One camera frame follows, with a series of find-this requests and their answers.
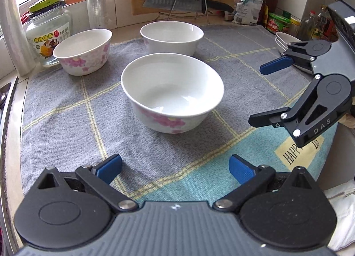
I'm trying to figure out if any yellow lid spice jar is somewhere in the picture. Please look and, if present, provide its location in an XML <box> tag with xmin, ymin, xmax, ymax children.
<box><xmin>290</xmin><ymin>18</ymin><xmax>301</xmax><ymax>37</ymax></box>

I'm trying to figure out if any green lid sauce jar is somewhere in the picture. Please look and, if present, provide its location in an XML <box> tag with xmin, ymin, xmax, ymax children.
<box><xmin>267</xmin><ymin>13</ymin><xmax>292</xmax><ymax>34</ymax></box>

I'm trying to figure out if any dark sauce bottle red label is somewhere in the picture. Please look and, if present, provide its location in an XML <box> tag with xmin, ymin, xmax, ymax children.
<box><xmin>323</xmin><ymin>9</ymin><xmax>337</xmax><ymax>41</ymax></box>

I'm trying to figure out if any glass jar with green lid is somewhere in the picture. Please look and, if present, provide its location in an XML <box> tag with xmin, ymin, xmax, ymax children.
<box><xmin>26</xmin><ymin>0</ymin><xmax>73</xmax><ymax>67</ymax></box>

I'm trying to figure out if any white blue food bag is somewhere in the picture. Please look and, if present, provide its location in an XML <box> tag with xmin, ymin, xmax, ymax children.
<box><xmin>234</xmin><ymin>0</ymin><xmax>264</xmax><ymax>26</ymax></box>

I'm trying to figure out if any clear glass bottle red cap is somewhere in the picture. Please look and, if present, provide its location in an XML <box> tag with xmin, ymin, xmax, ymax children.
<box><xmin>300</xmin><ymin>10</ymin><xmax>317</xmax><ymax>41</ymax></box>

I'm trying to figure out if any white bowl with pink flowers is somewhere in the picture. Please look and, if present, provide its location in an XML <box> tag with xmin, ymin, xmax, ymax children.
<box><xmin>53</xmin><ymin>29</ymin><xmax>112</xmax><ymax>76</ymax></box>
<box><xmin>121</xmin><ymin>53</ymin><xmax>225</xmax><ymax>134</ymax></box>
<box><xmin>140</xmin><ymin>21</ymin><xmax>204</xmax><ymax>57</ymax></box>

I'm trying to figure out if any metal sink rim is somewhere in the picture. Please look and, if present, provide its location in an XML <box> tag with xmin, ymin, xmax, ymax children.
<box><xmin>0</xmin><ymin>77</ymin><xmax>18</xmax><ymax>256</ymax></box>

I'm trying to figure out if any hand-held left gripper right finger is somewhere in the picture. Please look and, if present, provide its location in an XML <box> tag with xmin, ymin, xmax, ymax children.
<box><xmin>213</xmin><ymin>154</ymin><xmax>319</xmax><ymax>213</ymax></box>

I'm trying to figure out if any person's white clothing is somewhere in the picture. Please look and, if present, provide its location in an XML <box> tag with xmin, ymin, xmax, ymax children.
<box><xmin>323</xmin><ymin>181</ymin><xmax>355</xmax><ymax>251</ymax></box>

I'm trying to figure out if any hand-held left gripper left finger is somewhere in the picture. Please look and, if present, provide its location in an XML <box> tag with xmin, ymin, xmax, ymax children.
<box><xmin>37</xmin><ymin>154</ymin><xmax>138</xmax><ymax>213</ymax></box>

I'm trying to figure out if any grey blue checked cloth mat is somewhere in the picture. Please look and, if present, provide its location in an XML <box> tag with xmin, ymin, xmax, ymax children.
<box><xmin>21</xmin><ymin>24</ymin><xmax>343</xmax><ymax>201</ymax></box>

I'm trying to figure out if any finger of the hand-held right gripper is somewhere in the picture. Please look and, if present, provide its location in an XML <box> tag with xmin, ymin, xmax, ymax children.
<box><xmin>260</xmin><ymin>41</ymin><xmax>317</xmax><ymax>76</ymax></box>
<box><xmin>249</xmin><ymin>74</ymin><xmax>329</xmax><ymax>138</ymax></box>

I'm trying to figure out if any kitchen knife with black handle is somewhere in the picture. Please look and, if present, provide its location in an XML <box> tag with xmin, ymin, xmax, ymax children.
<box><xmin>142</xmin><ymin>0</ymin><xmax>234</xmax><ymax>14</ymax></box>

